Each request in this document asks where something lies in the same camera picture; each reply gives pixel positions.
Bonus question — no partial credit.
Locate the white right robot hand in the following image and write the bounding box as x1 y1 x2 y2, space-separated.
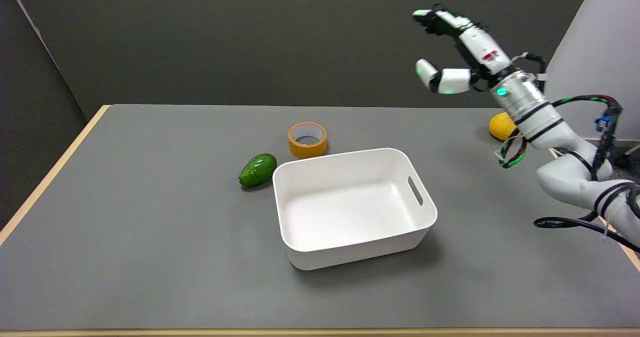
411 4 516 96

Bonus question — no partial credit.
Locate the yellow tape roll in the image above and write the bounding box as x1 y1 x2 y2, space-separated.
287 121 329 159

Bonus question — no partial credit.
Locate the white plastic bin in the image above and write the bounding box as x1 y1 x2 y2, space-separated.
272 147 439 271

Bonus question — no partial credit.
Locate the green avocado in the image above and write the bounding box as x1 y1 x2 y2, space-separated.
238 153 278 189

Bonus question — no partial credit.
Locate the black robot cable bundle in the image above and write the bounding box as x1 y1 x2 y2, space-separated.
495 52 640 254

